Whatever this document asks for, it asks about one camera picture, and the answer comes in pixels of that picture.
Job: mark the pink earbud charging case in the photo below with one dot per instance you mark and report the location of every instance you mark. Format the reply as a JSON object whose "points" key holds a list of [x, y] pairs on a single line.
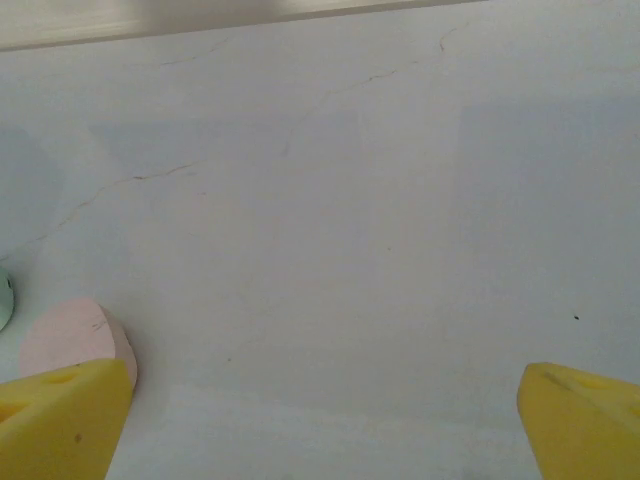
{"points": [[70, 335]]}

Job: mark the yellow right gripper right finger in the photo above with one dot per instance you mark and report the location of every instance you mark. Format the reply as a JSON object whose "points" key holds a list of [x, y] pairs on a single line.
{"points": [[590, 430]]}

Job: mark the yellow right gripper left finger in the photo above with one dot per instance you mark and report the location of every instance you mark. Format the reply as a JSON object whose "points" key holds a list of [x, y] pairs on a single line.
{"points": [[55, 430]]}

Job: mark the mint green earbud charging case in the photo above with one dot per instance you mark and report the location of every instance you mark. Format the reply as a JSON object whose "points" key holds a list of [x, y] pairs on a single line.
{"points": [[5, 300]]}

